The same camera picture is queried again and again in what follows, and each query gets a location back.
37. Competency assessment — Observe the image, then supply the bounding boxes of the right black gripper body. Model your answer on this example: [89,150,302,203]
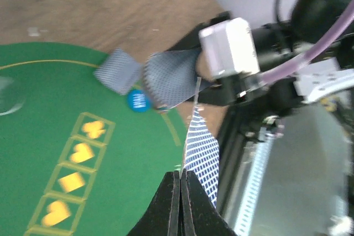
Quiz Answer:
[168,12,304,109]

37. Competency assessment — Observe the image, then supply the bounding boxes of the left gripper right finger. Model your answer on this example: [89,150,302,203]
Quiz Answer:
[180,171,236,236]

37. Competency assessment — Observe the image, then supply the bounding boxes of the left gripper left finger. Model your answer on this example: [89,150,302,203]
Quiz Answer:
[127,171,180,236]

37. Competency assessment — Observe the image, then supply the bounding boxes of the nine of diamonds card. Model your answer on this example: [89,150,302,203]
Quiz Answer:
[181,77,221,209]

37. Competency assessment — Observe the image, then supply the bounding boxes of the blue playing card deck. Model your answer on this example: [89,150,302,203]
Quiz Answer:
[142,48,201,109]

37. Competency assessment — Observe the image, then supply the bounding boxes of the blue small blind button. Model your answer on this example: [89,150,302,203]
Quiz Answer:
[127,89,151,113]

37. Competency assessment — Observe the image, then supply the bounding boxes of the clear dealer button disc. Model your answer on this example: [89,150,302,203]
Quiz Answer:
[1,76,25,116]

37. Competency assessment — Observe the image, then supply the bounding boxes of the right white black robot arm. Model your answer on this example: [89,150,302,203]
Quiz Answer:
[163,0,353,109]

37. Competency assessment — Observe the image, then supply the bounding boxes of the light blue slotted strip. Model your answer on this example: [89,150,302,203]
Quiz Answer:
[234,136,274,236]

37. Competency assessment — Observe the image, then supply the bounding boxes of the round green poker mat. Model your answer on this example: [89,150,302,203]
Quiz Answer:
[1,43,186,235]

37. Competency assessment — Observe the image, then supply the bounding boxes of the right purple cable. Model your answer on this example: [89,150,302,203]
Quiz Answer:
[259,0,354,82]

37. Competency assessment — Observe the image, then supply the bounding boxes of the black aluminium frame rail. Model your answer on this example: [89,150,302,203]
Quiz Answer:
[217,106,259,216]

